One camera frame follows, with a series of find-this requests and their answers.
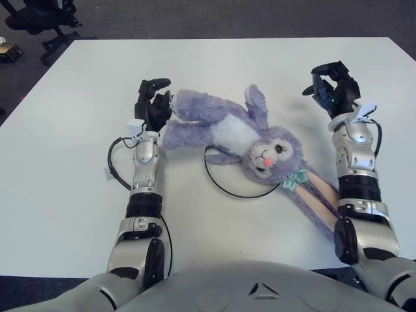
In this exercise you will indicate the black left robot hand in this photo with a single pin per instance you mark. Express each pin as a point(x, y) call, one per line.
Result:
point(152, 110)

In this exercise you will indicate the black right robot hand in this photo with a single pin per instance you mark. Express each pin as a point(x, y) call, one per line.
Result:
point(344, 94)

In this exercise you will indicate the purple plush teddy bear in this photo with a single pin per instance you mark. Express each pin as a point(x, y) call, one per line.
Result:
point(208, 113)

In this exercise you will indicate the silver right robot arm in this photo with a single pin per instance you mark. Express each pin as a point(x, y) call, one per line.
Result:
point(360, 182)

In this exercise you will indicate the white plate with black rim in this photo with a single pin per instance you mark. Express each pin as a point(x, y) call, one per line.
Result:
point(240, 187)

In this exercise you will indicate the black office chair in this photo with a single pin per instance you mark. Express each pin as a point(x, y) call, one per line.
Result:
point(32, 16)

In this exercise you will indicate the brown cardboard box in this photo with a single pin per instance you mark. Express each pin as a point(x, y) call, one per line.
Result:
point(9, 52)

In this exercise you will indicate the white crumpled paper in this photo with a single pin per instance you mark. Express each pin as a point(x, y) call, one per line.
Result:
point(3, 41)

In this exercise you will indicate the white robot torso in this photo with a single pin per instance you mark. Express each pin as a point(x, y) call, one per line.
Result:
point(227, 286)

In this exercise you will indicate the white left wrist mount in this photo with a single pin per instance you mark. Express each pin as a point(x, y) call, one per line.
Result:
point(135, 126)

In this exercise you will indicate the white wrist mount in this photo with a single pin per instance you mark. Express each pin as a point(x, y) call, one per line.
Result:
point(365, 110)
point(135, 126)

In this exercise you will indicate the white right wrist mount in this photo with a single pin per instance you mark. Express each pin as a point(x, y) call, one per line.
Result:
point(365, 110)

